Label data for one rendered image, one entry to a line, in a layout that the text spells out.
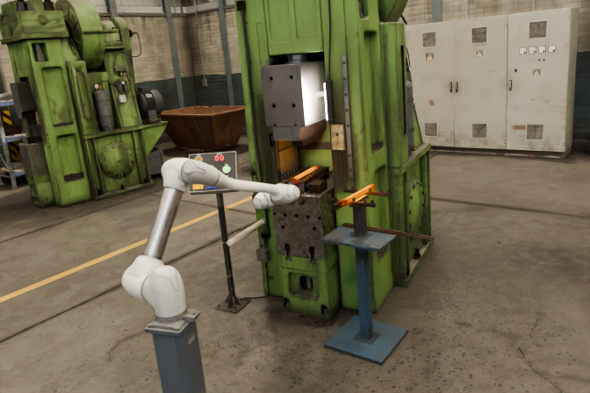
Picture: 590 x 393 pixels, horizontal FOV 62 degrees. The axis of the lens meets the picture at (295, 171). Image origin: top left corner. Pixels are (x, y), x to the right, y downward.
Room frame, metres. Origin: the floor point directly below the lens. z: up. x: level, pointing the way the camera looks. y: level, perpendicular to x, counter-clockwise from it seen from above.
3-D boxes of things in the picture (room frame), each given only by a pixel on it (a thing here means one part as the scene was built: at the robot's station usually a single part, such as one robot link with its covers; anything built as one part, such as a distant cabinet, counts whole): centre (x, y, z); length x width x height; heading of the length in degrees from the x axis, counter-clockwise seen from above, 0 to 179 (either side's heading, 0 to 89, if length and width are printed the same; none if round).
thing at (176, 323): (2.20, 0.65, 0.63); 0.22 x 0.18 x 0.06; 71
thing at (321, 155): (3.66, -0.26, 1.37); 0.41 x 0.10 x 0.91; 61
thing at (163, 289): (2.22, 0.68, 0.77); 0.18 x 0.16 x 0.22; 52
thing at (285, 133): (3.40, -0.07, 1.32); 0.42 x 0.20 x 0.10; 151
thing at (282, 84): (3.38, -0.10, 1.56); 0.42 x 0.39 x 0.40; 151
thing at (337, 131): (3.18, -0.30, 1.27); 0.09 x 0.02 x 0.17; 61
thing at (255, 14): (3.68, 0.12, 1.15); 0.44 x 0.26 x 2.30; 151
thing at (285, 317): (3.18, 0.06, 0.01); 0.58 x 0.39 x 0.01; 61
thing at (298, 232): (3.39, -0.12, 0.69); 0.56 x 0.38 x 0.45; 151
